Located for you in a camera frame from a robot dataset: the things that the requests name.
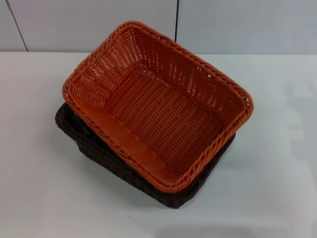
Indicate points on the dark brown woven basket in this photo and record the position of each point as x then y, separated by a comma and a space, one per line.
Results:
99, 153

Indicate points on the small grey wall hinge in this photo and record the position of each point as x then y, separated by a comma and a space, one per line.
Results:
10, 7

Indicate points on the orange woven basket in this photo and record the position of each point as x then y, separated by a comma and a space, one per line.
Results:
158, 111

